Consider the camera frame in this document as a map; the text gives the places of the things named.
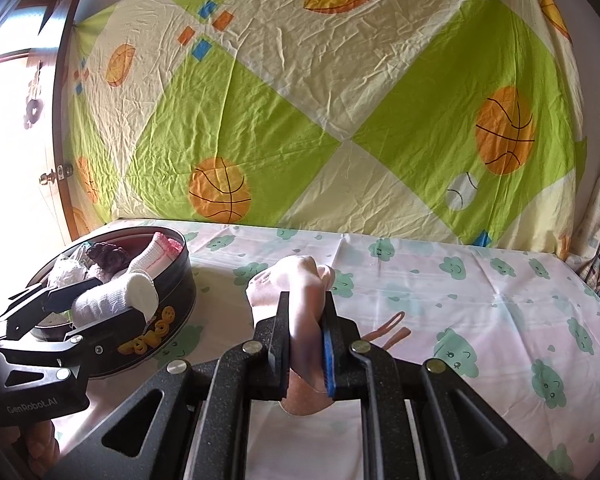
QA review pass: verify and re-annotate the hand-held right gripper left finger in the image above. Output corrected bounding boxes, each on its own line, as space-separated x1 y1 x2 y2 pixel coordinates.
45 291 293 480

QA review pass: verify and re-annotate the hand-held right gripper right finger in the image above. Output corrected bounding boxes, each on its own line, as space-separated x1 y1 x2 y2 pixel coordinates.
321 305 563 480

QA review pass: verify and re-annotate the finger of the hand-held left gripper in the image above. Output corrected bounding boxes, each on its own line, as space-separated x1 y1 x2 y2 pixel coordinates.
0 280 106 341
40 307 150 366

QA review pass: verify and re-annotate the clear plastic bag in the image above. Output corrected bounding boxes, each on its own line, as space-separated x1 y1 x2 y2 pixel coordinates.
47 245 91 288

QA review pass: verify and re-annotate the purple fluffy sock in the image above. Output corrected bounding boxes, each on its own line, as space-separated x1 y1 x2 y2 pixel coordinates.
86 241 132 281

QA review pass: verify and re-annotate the black round storage basket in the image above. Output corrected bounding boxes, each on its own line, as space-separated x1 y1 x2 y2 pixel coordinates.
22 225 198 381

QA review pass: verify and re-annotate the white sock with pink cuff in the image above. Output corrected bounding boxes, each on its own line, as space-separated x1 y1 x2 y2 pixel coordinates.
127 231 187 277

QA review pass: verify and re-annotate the person's left hand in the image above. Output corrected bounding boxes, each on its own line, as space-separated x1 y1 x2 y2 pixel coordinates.
10 417 62 467

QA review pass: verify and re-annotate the brass door latch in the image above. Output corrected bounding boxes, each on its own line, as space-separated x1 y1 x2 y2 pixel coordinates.
39 164 76 187

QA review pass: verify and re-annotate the cloud-print tablecloth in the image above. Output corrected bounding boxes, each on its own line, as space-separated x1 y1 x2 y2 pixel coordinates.
75 217 600 480

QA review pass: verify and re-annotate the hanging door ornament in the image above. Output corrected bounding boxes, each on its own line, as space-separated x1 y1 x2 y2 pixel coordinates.
22 62 47 131

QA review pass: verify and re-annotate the brown wooden door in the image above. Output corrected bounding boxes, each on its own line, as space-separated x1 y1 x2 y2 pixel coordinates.
0 0 91 241

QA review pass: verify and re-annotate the green ball-print wall sheet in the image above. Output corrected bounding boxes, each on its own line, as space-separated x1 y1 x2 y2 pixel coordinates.
62 0 588 256

